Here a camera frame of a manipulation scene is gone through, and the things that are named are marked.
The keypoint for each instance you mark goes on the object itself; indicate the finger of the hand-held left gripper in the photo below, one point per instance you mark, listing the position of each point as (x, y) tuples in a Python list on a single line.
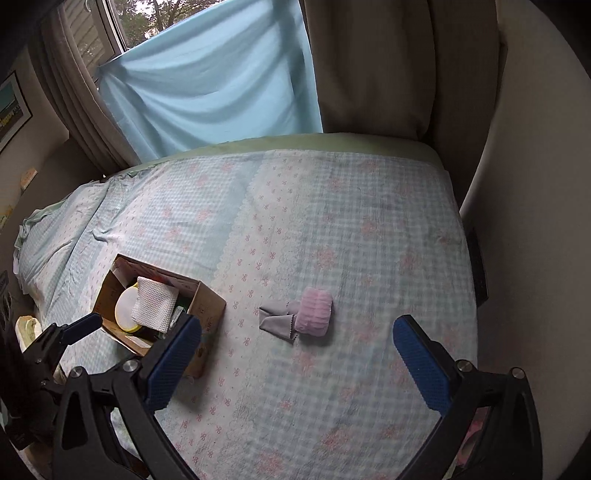
[(81, 328)]

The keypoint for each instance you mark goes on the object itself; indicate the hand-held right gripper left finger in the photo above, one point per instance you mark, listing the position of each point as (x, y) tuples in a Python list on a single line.
[(173, 364)]

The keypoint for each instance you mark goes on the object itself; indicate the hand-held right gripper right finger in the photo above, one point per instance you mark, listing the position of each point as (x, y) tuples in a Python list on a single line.
[(422, 360)]

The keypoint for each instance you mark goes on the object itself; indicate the white mesh cloth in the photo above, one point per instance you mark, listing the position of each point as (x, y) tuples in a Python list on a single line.
[(154, 302)]

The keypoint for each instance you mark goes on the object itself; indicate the cardboard box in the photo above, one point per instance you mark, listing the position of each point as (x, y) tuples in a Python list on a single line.
[(207, 309)]

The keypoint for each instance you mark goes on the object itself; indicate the grey cloth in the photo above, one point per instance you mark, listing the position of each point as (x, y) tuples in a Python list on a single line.
[(274, 321)]

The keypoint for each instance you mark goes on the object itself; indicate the pink fuzzy sock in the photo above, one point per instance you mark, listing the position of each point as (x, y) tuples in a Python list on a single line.
[(315, 311)]

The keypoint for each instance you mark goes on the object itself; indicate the yellow white folded cloth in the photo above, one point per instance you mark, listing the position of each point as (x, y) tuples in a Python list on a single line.
[(28, 328)]

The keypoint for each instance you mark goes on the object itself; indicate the pink patterned cloth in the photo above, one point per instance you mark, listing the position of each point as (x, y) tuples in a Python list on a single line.
[(473, 434)]

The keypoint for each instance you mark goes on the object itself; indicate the beige headboard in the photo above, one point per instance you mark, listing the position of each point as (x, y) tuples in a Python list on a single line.
[(55, 184)]

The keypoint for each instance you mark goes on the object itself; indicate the small yellow box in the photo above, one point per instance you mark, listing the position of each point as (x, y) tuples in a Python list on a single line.
[(28, 179)]

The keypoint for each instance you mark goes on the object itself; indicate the brown curtain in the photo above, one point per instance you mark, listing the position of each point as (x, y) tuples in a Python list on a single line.
[(78, 101), (392, 69)]

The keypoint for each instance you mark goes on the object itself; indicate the green mattress sheet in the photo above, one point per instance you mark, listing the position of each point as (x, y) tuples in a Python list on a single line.
[(323, 138)]

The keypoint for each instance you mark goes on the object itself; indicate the light blue hanging cloth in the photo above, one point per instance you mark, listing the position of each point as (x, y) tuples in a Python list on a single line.
[(207, 78)]

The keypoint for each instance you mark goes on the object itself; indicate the window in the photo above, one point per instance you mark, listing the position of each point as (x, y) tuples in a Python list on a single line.
[(106, 27)]

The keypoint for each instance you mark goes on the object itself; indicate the framed wall poster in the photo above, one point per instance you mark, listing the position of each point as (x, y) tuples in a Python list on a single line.
[(11, 115)]

